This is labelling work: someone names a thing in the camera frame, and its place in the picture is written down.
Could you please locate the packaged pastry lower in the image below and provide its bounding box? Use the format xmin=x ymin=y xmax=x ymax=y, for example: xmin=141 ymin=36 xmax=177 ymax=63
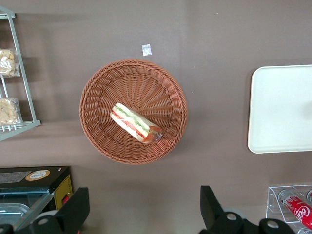
xmin=0 ymin=97 xmax=23 ymax=127

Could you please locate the grey metal wire rack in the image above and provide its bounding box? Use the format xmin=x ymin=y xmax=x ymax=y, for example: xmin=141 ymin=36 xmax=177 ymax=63
xmin=0 ymin=6 xmax=41 ymax=142

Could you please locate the clear acrylic bottle rack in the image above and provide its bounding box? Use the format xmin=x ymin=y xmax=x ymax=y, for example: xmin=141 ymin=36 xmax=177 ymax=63
xmin=265 ymin=184 xmax=312 ymax=234

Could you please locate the brown round wicker basket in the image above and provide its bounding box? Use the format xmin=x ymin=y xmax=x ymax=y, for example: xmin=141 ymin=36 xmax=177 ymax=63
xmin=79 ymin=58 xmax=189 ymax=165

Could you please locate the black toaster oven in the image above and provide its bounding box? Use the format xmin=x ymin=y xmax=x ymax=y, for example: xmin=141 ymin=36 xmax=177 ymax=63
xmin=0 ymin=165 xmax=74 ymax=232

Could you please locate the plastic-wrapped triangle sandwich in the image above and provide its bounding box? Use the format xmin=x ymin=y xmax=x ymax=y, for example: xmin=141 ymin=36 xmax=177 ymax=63
xmin=109 ymin=102 xmax=163 ymax=144

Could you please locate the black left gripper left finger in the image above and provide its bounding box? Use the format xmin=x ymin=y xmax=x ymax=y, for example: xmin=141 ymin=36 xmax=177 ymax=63
xmin=0 ymin=187 xmax=90 ymax=234

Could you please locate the red cola bottle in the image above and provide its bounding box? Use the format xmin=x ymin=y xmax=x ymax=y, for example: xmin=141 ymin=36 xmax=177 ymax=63
xmin=277 ymin=189 xmax=312 ymax=230

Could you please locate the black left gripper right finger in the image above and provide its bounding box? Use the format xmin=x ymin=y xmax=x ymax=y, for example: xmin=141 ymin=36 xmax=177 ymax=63
xmin=199 ymin=185 xmax=297 ymax=234

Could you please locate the packaged pastry upper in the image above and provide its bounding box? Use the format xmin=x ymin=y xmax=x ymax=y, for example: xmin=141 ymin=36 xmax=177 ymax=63
xmin=0 ymin=48 xmax=20 ymax=78

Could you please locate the packaged pastry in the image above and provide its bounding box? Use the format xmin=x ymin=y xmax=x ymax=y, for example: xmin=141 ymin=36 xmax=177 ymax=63
xmin=0 ymin=97 xmax=23 ymax=127
xmin=0 ymin=48 xmax=20 ymax=78

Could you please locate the cream rectangular plastic tray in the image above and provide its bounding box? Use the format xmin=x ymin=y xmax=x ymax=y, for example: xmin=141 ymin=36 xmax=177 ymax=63
xmin=247 ymin=64 xmax=312 ymax=154

